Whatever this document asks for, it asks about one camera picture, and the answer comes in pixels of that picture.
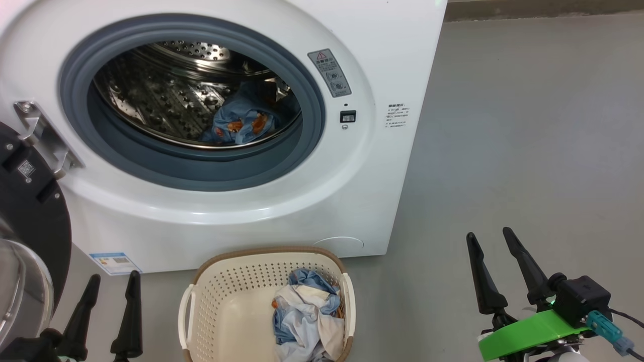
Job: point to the cream perforated laundry basket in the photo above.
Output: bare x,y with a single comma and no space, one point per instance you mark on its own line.
226,311

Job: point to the grey rubber door gasket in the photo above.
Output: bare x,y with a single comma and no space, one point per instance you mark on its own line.
201,168

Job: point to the round white filter cover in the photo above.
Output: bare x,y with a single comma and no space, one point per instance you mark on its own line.
342,244

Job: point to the white and light blue garment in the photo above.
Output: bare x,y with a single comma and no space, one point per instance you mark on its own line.
312,322

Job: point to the blue energy label sticker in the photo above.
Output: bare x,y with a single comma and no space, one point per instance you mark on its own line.
114,263

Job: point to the grey warning label sticker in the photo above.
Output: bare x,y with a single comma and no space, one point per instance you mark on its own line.
329,73

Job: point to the stainless steel washing machine drum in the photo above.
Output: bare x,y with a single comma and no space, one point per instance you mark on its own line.
151,95

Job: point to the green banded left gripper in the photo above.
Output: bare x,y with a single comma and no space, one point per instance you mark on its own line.
30,349

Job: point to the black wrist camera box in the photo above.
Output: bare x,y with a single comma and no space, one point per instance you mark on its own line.
581,299

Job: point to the white front-load washing machine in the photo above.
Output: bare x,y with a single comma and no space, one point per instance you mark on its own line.
226,216

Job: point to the silver metal door hinge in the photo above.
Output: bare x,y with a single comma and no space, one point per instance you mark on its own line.
48,138

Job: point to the round black glass washer door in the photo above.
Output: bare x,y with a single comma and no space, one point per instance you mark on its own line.
35,221

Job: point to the small white QR sticker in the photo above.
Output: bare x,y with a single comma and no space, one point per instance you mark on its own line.
26,168

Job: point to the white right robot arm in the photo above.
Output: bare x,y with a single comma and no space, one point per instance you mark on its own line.
571,358

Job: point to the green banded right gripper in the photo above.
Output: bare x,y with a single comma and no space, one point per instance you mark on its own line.
523,334

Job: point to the blue garment with orange print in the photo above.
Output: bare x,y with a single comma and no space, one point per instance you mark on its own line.
241,120

